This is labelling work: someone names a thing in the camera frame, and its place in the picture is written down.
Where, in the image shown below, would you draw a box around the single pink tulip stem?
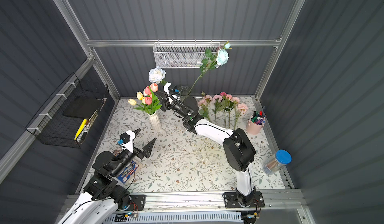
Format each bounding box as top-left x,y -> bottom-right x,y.
150,83 -> 159,98

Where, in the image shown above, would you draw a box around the pink peony stem with bud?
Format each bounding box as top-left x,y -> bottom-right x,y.
198,91 -> 213,122

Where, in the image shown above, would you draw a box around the pink carnation stem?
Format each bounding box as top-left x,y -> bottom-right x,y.
213,94 -> 223,123

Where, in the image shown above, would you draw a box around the hot pink rose stem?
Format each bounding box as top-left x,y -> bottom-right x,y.
220,92 -> 230,128

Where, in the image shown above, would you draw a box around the large pink rose stem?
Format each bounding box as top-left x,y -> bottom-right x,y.
223,94 -> 240,129

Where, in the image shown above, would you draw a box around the pale pink rose stem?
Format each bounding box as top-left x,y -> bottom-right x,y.
234,103 -> 248,130

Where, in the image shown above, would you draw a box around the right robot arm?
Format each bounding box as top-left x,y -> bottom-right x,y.
155,81 -> 256,207

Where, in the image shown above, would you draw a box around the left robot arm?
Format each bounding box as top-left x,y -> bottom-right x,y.
58,129 -> 156,224

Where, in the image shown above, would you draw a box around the white ribbed ceramic vase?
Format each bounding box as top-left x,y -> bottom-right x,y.
148,113 -> 162,132

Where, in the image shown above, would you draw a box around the clear ribbed glass vase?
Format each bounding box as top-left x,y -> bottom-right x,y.
178,85 -> 191,102

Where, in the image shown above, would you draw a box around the tulip bouquet pink and yellow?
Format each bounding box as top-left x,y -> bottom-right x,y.
128,90 -> 162,115

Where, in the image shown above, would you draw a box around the white rose stem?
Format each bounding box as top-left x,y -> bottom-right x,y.
149,67 -> 168,85

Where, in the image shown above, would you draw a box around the blue illustrated book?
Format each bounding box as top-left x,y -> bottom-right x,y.
115,160 -> 142,185

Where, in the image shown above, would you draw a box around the yellow marker in basket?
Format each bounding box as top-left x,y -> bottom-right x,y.
75,119 -> 88,140

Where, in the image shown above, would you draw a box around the black notebook in basket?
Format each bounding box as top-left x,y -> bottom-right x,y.
63,96 -> 104,120

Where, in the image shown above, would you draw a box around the light blue rose stem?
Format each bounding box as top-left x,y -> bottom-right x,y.
187,41 -> 232,96

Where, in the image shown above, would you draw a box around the pink pen bucket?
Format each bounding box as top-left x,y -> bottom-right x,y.
246,107 -> 266,135

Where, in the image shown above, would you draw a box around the clear jar blue lid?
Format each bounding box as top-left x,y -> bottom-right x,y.
262,150 -> 292,175

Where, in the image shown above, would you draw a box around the white mesh wall basket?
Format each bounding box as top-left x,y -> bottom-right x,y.
153,40 -> 222,69

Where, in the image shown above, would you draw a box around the black wire wall basket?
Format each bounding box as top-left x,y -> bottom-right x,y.
26,75 -> 109,149

